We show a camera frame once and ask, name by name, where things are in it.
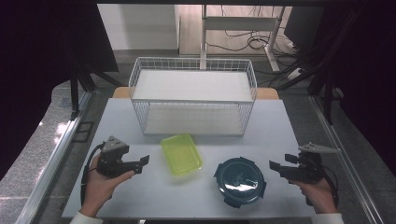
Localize white wire shelf rack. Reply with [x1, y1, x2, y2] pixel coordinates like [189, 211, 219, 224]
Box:
[128, 56, 259, 138]

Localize black floor cables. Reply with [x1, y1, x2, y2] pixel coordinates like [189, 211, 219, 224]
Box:
[205, 5, 302, 54]

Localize white power strip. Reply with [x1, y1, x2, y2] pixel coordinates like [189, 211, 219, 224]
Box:
[285, 66, 304, 82]

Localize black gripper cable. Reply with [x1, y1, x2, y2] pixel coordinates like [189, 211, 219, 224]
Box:
[305, 165, 341, 208]
[79, 142, 106, 207]

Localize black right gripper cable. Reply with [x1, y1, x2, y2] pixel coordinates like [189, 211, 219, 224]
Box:
[305, 165, 341, 208]

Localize person's left hand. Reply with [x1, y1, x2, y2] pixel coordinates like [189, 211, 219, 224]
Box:
[81, 155, 136, 217]

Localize black curtain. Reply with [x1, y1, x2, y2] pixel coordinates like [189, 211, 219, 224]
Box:
[0, 0, 120, 182]
[320, 0, 396, 178]

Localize aluminium rail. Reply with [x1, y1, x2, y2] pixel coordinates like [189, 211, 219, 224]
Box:
[14, 91, 93, 224]
[308, 94, 386, 224]

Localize dark monitor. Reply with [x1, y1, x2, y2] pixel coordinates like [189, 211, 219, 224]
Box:
[283, 6, 325, 51]

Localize green plastic container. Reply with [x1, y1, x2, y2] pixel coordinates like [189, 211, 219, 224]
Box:
[160, 133, 204, 178]

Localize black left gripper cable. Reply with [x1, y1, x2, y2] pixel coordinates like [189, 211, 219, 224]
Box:
[79, 142, 106, 207]

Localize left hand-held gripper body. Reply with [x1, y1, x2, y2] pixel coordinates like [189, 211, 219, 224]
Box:
[96, 135, 131, 179]

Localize white metal desk frame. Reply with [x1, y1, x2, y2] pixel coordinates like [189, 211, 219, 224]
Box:
[200, 4, 286, 73]

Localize person's right hand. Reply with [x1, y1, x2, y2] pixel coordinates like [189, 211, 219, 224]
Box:
[289, 176, 339, 216]

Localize round container with dark lid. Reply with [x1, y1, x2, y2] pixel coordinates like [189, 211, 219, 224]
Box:
[213, 156, 268, 209]

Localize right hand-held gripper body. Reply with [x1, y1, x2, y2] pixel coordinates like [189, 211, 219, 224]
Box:
[292, 142, 342, 185]

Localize wooden table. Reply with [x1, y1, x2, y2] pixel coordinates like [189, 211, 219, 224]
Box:
[111, 86, 280, 101]

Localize black metal stand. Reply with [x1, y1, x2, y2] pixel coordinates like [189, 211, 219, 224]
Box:
[65, 46, 126, 121]
[275, 6, 367, 126]

